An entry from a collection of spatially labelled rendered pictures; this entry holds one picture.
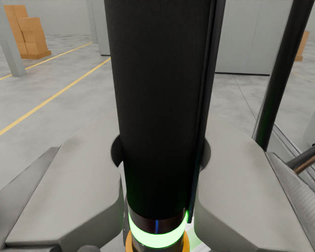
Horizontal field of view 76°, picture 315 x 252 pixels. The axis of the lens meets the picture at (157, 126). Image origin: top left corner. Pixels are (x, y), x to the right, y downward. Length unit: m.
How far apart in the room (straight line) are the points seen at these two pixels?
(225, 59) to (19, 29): 6.54
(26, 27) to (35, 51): 0.76
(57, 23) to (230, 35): 11.03
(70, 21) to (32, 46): 6.04
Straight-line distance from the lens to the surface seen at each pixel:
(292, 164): 0.27
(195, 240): 0.19
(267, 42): 5.96
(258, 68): 6.08
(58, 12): 14.46
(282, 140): 1.43
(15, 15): 8.52
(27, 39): 8.52
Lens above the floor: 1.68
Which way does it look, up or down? 32 degrees down
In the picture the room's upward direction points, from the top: straight up
